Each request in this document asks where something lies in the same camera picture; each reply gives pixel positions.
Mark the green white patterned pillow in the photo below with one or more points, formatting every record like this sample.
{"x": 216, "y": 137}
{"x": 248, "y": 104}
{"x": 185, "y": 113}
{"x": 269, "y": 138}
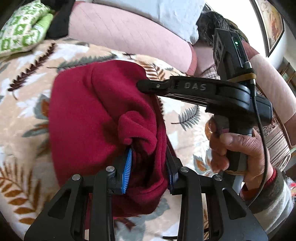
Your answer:
{"x": 26, "y": 28}

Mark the beige leaf pattern blanket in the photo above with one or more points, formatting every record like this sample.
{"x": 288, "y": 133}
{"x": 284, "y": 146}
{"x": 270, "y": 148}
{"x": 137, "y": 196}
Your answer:
{"x": 28, "y": 178}

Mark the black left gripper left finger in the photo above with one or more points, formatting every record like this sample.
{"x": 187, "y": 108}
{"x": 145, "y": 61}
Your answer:
{"x": 118, "y": 176}

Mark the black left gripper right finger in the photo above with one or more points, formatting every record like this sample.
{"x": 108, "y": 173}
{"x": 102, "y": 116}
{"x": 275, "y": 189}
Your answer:
{"x": 176, "y": 183}

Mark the dark furry cushion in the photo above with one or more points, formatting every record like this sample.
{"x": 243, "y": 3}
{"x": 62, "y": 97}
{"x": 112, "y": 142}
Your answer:
{"x": 209, "y": 21}

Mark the framed wall picture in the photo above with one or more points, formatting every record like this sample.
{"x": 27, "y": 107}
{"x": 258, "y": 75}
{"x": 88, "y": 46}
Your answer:
{"x": 271, "y": 24}

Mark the grey pillow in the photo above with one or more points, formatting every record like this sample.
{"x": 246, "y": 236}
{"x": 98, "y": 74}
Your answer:
{"x": 178, "y": 16}

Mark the black cloth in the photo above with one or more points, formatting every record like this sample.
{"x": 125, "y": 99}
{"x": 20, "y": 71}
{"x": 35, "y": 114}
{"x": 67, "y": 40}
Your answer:
{"x": 60, "y": 24}

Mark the grey striped sleeve forearm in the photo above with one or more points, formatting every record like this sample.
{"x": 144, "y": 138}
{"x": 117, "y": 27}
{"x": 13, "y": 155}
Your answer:
{"x": 274, "y": 203}

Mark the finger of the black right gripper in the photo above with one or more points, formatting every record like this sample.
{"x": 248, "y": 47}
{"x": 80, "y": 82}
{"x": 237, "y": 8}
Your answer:
{"x": 147, "y": 86}

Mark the dark red garment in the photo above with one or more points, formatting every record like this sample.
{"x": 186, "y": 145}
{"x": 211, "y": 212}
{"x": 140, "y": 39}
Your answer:
{"x": 95, "y": 112}

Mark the striped brown pillow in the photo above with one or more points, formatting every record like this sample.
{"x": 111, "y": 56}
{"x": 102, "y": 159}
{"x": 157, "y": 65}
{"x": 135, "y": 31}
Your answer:
{"x": 276, "y": 143}

